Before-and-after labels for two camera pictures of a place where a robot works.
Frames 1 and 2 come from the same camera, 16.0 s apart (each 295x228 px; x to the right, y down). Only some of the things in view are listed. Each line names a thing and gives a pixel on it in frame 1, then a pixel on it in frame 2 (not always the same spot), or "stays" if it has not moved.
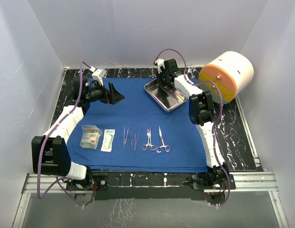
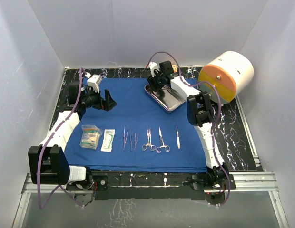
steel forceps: [124, 140] stays
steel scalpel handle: [173, 93] to [177, 138]
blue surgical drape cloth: [137, 135] stays
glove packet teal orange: [90, 134] stays
